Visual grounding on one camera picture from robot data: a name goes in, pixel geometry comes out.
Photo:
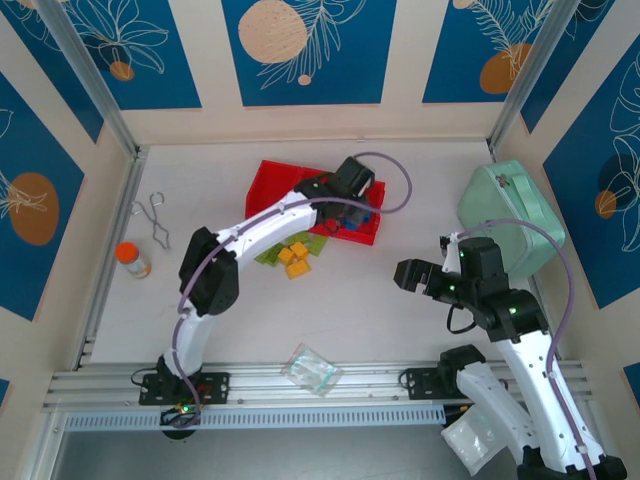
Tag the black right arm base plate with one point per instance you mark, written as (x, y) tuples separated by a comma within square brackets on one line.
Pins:
[(420, 384)]

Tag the orange-capped small bottle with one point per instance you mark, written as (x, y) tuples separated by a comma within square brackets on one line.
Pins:
[(132, 260)]

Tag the mint green zip case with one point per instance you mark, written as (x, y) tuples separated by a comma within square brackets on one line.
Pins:
[(510, 220)]

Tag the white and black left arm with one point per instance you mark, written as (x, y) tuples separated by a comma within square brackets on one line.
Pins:
[(265, 232)]

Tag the metal tongs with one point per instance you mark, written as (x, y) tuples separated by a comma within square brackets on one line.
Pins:
[(159, 230)]

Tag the aluminium side rail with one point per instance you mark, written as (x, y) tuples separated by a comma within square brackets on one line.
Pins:
[(107, 260)]

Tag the small circuit board green LED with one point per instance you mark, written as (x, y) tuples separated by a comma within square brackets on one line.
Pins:
[(182, 414)]

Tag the aluminium frame post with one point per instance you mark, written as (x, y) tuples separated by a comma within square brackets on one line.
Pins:
[(85, 70), (540, 70)]

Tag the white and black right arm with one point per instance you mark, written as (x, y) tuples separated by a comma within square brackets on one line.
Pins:
[(530, 380)]

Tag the blue lego brick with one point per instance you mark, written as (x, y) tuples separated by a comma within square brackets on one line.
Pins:
[(352, 226), (368, 218)]

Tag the aluminium front rail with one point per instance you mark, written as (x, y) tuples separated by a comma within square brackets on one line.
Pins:
[(310, 390)]

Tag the green curved lego brick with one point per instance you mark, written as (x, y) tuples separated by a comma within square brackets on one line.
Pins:
[(303, 237)]

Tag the white plastic bag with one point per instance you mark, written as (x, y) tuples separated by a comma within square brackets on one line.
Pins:
[(470, 440)]

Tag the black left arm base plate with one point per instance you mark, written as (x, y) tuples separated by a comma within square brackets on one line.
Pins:
[(215, 387)]

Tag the yellow lego brick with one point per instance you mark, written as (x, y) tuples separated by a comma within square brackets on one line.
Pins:
[(299, 249), (298, 270), (286, 255)]

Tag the clear zip bag green contents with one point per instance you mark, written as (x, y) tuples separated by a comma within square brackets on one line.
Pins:
[(311, 370)]

